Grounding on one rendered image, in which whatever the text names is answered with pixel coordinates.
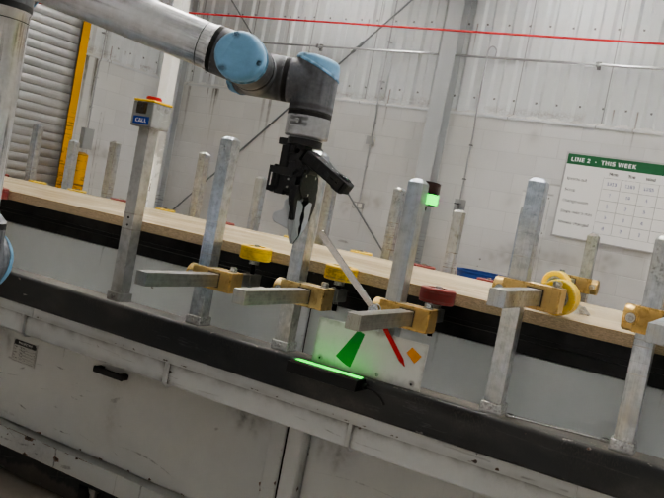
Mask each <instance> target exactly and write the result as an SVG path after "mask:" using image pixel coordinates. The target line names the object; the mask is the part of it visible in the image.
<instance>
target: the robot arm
mask: <svg viewBox="0 0 664 498"><path fill-rule="evenodd" d="M39 3H42V4H44V5H46V6H49V7H51V8H54V9H56V10H59V11H61V12H63V13H66V14H68V15H71V16H73V17H76V18H78V19H81V20H83V21H86V22H88V23H91V24H93V25H96V26H98V27H100V28H103V29H105V30H108V31H110V32H113V33H115V34H118V35H120V36H123V37H125V38H128V39H130V40H133V41H135V42H139V43H141V44H144V45H146V46H149V47H151V48H154V49H156V50H159V51H161V52H164V53H166V54H169V55H171V56H173V57H176V58H178V59H181V60H183V61H186V62H188V63H191V64H193V65H196V66H197V67H200V68H202V69H203V70H204V71H206V72H209V73H211V74H213V75H216V76H218V77H221V78H223V79H226V84H227V87H228V89H229V90H230V91H231V92H233V93H237V94H239V95H248V96H254V97H259V98H265V99H271V100H276V101H282V102H287V103H290V104H289V110H288V117H287V122H286V128H285V134H286V135H289V137H288V138H285V137H280V139H279V144H282V145H283V146H282V152H281V157H280V163H279V164H275V165H271V164H270V169H269V174H268V180H267V185H266V190H269V191H271V192H274V193H277V194H282V195H284V194H286V195H287V196H289V197H288V198H286V199H285V202H284V206H283V208H282V209H280V210H277V211H275V212H274V213H273V216H272V219H273V221H274V222H275V223H277V224H279V225H281V226H282V227H284V228H286V229H287V230H288V236H289V242H290V244H294V243H295V242H296V241H297V239H298V238H299V237H300V235H301V234H302V232H303V230H304V229H305V227H306V226H307V223H308V222H309V220H310V218H311V215H312V213H313V210H314V207H315V203H316V195H317V191H318V177H317V175H319V176H320V177H321V178H322V179H323V180H325V181H326V182H327V183H328V184H329V185H330V187H331V188H332V189H333V190H334V191H335V192H336V193H338V194H345V195H348V194H349V193H350V192H351V190H352V189H353V188H354V185H353V184H352V183H351V180H350V179H349V178H347V177H346V176H345V175H343V174H341V173H340V172H339V171H337V170H336V169H335V168H334V167H333V166H332V165H331V164H330V163H328V162H327V161H326V160H325V159H324V158H323V157H322V156H320V155H319V154H318V153H317V152H314V151H312V149H321V148H322V143H321V142H327V141H328V136H329V131H330V126H331V119H332V114H333V109H334V103H335V98H336V93H337V87H338V84H339V75H340V66H339V64H338V63H337V62H335V61H334V60H332V59H330V58H327V57H325V56H322V55H319V54H315V53H309V52H300V53H299V54H298V55H297V58H294V57H288V56H283V55H277V54H271V53H269V52H268V51H267V50H266V48H265V46H264V44H263V43H262V42H261V41H260V40H259V39H258V38H257V37H256V36H254V35H252V34H250V33H247V32H243V31H234V30H231V29H230V28H227V27H224V26H222V25H216V24H214V23H211V22H209V21H206V20H204V19H201V18H199V17H196V16H194V15H191V14H189V13H186V12H184V11H181V10H179V9H176V8H174V7H171V6H169V5H166V4H164V3H161V2H159V1H156V0H0V202H1V196H2V190H3V184H4V178H5V172H6V165H7V159H8V153H9V147H10V141H11V135H12V129H13V122H14V116H15V111H16V105H17V99H18V93H19V87H20V81H21V74H22V68H23V62H24V56H25V50H26V44H27V38H28V32H29V25H30V19H31V18H32V16H33V11H34V8H35V7H36V6H37V5H38V4H39ZM271 172H273V173H272V179H271V184H270V185H269V181H270V176H271ZM302 200H303V201H302ZM6 227H7V221H6V220H5V218H4V217H3V216H2V215H1V213H0V285H1V284H2V283H3V282H4V281H5V280H6V278H7V277H8V276H9V274H10V272H11V269H12V265H13V262H14V252H13V248H12V245H11V243H10V241H9V239H8V238H7V236H5V232H6Z"/></svg>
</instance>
